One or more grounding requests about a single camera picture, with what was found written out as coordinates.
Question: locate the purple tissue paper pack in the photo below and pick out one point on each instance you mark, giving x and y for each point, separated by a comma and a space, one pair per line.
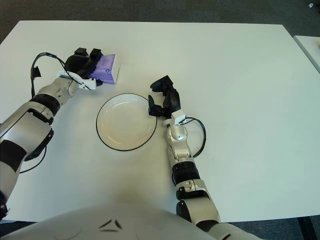
108, 67

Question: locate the white side table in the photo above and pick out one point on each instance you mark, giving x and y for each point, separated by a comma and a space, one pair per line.
310, 50

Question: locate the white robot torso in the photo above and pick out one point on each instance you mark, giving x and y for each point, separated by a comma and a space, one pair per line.
112, 225

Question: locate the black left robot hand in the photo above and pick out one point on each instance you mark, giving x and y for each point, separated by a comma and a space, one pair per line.
78, 63

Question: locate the white plate with black rim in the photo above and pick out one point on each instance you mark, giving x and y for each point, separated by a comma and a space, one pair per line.
125, 122

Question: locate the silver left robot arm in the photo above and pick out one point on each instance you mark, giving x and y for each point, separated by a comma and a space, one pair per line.
27, 125

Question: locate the small white floor object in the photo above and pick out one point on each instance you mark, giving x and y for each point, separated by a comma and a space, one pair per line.
310, 5

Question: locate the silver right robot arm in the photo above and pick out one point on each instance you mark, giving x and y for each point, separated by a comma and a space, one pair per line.
180, 145

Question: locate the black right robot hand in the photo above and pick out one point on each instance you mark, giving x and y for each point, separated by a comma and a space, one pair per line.
173, 101

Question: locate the black table leg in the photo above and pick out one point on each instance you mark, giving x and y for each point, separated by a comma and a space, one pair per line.
308, 228

